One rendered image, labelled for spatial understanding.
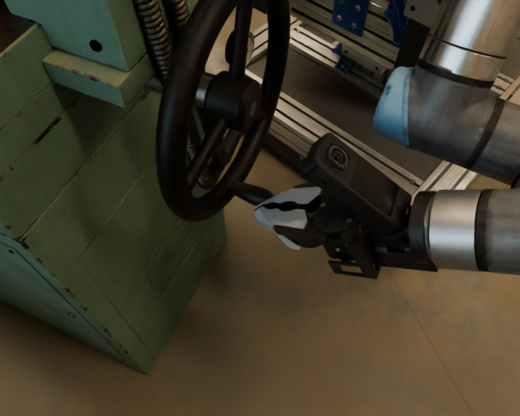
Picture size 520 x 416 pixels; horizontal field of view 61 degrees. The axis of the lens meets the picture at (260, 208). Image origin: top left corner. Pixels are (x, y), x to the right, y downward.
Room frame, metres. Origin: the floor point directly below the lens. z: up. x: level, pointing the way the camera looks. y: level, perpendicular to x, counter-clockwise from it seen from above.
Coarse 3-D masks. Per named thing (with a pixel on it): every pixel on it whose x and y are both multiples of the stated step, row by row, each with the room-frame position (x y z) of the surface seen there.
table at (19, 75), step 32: (0, 0) 0.43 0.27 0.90; (0, 32) 0.37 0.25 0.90; (32, 32) 0.38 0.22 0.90; (0, 64) 0.33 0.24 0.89; (32, 64) 0.36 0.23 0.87; (64, 64) 0.36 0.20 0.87; (96, 64) 0.36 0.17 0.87; (0, 96) 0.32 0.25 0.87; (32, 96) 0.35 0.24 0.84; (96, 96) 0.35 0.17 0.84; (128, 96) 0.34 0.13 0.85; (0, 128) 0.30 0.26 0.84
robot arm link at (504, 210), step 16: (496, 192) 0.22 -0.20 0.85; (512, 192) 0.21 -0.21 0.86; (480, 208) 0.20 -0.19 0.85; (496, 208) 0.20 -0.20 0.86; (512, 208) 0.20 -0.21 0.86; (480, 224) 0.19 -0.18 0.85; (496, 224) 0.19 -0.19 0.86; (512, 224) 0.18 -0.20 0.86; (480, 240) 0.18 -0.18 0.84; (496, 240) 0.17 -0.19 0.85; (512, 240) 0.17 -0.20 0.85; (480, 256) 0.17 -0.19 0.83; (496, 256) 0.17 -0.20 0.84; (512, 256) 0.16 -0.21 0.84; (496, 272) 0.16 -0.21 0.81; (512, 272) 0.16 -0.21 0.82
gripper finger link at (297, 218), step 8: (264, 208) 0.28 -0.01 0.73; (256, 216) 0.28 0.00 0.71; (264, 216) 0.27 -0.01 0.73; (272, 216) 0.27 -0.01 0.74; (280, 216) 0.26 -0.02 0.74; (288, 216) 0.26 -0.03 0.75; (296, 216) 0.26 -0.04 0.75; (304, 216) 0.25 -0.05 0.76; (264, 224) 0.26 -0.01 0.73; (272, 224) 0.25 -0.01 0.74; (280, 224) 0.25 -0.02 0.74; (288, 224) 0.25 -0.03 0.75; (296, 224) 0.25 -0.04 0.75; (304, 224) 0.24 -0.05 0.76; (288, 240) 0.25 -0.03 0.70; (296, 248) 0.25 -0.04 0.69
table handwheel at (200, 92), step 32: (224, 0) 0.35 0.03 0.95; (288, 0) 0.48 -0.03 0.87; (192, 32) 0.32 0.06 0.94; (288, 32) 0.48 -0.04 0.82; (192, 64) 0.30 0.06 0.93; (192, 96) 0.28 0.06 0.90; (224, 96) 0.36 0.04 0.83; (256, 96) 0.37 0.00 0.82; (160, 128) 0.26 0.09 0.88; (224, 128) 0.33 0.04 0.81; (256, 128) 0.43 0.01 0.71; (160, 160) 0.25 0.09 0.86; (192, 160) 0.29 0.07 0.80; (224, 192) 0.32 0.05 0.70
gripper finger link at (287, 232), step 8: (312, 224) 0.24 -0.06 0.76; (280, 232) 0.24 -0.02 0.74; (288, 232) 0.24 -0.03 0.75; (296, 232) 0.23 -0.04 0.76; (304, 232) 0.23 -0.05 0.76; (312, 232) 0.23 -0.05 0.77; (320, 232) 0.23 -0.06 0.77; (296, 240) 0.22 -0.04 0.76; (304, 240) 0.22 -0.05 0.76; (312, 240) 0.22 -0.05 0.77; (320, 240) 0.22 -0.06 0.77; (328, 240) 0.22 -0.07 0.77
